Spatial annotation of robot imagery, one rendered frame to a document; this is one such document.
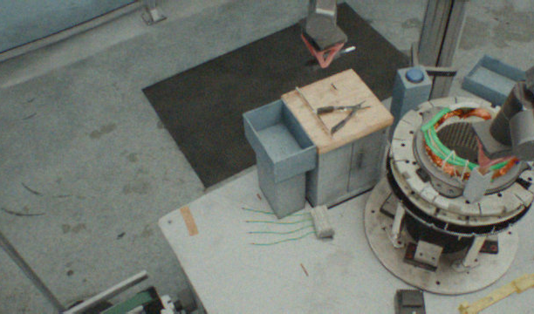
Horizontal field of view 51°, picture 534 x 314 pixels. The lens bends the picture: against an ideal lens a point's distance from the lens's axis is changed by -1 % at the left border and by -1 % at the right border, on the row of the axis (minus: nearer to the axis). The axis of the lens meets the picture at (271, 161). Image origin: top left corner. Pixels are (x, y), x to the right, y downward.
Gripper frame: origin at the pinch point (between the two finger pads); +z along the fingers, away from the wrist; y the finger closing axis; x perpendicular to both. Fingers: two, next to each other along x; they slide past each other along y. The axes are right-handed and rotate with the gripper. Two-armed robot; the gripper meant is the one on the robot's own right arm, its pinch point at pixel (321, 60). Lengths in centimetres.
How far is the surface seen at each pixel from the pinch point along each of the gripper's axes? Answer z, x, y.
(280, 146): 19.8, -12.9, 3.1
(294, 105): 11.9, -6.8, -0.7
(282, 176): 17.9, -17.3, 12.6
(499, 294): 39, 18, 54
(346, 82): 12.1, 8.2, -1.2
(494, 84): 16.5, 42.8, 14.2
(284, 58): 119, 50, -121
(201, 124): 118, -7, -98
